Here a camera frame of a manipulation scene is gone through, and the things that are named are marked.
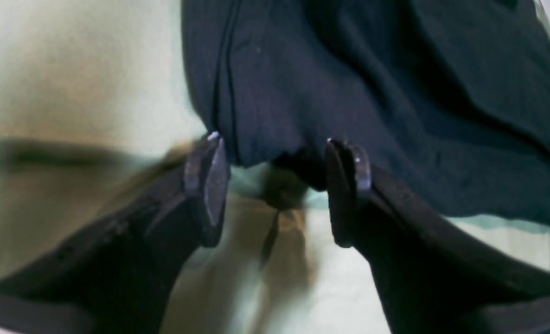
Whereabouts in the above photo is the light green table cloth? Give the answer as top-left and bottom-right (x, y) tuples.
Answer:
(0, 0), (550, 334)

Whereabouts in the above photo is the black T-shirt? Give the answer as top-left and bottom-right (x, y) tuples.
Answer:
(182, 0), (550, 225)

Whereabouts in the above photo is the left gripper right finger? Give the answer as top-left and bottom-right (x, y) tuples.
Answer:
(326, 139), (550, 334)

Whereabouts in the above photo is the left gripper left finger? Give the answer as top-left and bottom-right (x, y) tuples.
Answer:
(0, 132), (230, 334)

